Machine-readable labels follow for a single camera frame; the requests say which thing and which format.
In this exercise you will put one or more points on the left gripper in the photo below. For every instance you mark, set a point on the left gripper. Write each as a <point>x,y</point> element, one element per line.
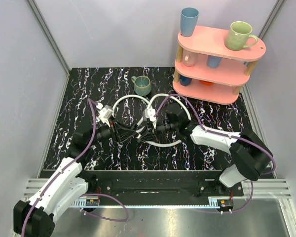
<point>114,132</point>

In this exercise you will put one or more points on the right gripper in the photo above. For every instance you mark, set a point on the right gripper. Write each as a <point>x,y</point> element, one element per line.
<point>150,135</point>

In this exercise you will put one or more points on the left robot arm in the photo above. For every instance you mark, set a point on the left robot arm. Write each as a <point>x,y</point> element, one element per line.
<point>37,216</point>

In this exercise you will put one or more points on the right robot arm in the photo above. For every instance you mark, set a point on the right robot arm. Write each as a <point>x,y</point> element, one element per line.
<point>249,154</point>

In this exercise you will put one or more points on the marble pattern mat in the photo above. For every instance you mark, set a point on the marble pattern mat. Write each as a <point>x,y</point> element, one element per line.
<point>108,86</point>

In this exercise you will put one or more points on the teal ceramic mug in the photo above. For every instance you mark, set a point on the teal ceramic mug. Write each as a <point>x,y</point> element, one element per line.
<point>142,85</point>

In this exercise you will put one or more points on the dark blue cup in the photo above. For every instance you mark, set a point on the dark blue cup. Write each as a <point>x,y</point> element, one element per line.
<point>185,81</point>

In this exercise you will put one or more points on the orange bowl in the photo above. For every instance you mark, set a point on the orange bowl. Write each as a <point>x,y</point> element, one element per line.
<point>206,82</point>

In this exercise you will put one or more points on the clear pink cup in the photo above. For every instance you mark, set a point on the clear pink cup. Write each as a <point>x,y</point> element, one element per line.
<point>189,58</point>

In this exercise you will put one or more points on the pink three-tier shelf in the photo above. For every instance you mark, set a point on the pink three-tier shelf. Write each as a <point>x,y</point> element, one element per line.
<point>206,70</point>

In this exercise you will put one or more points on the light blue cup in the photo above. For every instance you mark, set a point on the light blue cup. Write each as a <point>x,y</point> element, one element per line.
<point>213,61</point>

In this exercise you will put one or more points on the blue tall cup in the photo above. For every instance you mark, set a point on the blue tall cup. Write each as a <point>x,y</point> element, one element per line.
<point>188,21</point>

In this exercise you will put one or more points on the green mug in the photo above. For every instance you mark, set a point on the green mug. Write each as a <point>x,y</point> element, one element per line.
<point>238,34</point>

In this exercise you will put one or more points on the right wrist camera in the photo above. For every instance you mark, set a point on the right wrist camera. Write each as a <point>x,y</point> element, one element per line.
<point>149,114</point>

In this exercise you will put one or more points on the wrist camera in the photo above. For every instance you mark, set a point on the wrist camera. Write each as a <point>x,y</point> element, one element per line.
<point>105,113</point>
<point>149,114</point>

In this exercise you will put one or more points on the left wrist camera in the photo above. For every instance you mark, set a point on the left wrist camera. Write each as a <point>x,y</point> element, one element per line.
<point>105,113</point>

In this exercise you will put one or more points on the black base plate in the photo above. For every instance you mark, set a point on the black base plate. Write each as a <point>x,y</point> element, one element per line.
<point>158,188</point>

